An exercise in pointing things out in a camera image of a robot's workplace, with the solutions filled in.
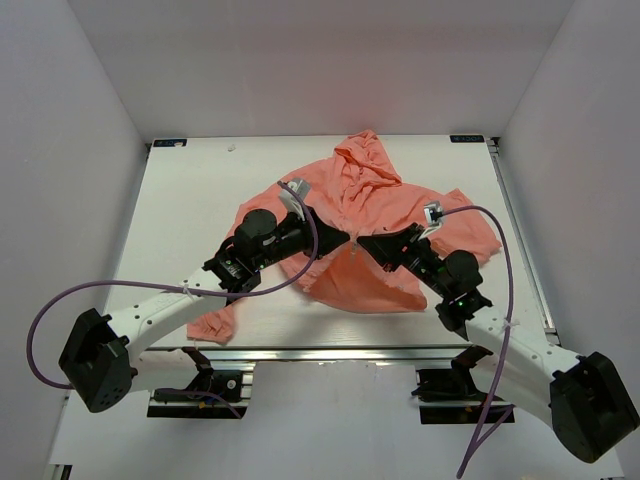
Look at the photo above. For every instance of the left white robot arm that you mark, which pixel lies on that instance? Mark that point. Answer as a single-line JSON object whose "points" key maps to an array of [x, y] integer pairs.
{"points": [[102, 355]]}

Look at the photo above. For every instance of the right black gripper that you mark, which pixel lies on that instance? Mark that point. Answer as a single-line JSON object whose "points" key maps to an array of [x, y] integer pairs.
{"points": [[387, 248]]}

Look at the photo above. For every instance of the left blue corner label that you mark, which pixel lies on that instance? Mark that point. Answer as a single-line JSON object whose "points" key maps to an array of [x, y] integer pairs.
{"points": [[169, 143]]}

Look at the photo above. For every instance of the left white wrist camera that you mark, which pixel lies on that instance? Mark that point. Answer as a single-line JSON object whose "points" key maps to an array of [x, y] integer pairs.
{"points": [[292, 195]]}

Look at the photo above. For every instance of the blue corner label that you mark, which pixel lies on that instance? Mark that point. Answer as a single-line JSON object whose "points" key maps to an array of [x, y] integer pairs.
{"points": [[169, 143], [463, 139]]}

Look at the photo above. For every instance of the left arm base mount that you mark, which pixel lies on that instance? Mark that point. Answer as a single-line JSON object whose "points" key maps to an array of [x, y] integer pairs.
{"points": [[194, 387]]}

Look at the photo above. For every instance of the front aluminium rail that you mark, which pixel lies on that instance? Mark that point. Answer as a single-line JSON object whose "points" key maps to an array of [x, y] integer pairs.
{"points": [[324, 354]]}

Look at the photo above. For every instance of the right blue corner label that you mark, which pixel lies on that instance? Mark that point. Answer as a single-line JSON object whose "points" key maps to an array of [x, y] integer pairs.
{"points": [[463, 139]]}

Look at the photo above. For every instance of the aluminium rail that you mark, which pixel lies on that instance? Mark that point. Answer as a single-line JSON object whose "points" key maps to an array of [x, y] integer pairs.
{"points": [[324, 354], [533, 279]]}

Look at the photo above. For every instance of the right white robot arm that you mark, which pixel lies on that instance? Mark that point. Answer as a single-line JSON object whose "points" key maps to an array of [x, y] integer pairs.
{"points": [[582, 398]]}

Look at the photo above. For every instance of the right aluminium rail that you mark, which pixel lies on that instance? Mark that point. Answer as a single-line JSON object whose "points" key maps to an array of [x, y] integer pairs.
{"points": [[533, 279]]}

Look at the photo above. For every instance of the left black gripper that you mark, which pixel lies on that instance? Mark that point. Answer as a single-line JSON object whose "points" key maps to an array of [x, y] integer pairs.
{"points": [[329, 238]]}

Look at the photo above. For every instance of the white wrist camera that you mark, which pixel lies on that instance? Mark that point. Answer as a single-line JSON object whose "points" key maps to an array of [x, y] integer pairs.
{"points": [[292, 195], [434, 214]]}

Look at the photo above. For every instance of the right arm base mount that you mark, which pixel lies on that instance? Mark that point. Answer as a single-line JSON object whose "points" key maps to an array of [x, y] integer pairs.
{"points": [[449, 396]]}

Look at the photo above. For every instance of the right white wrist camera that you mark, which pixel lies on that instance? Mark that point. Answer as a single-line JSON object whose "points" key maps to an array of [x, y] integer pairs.
{"points": [[434, 214]]}

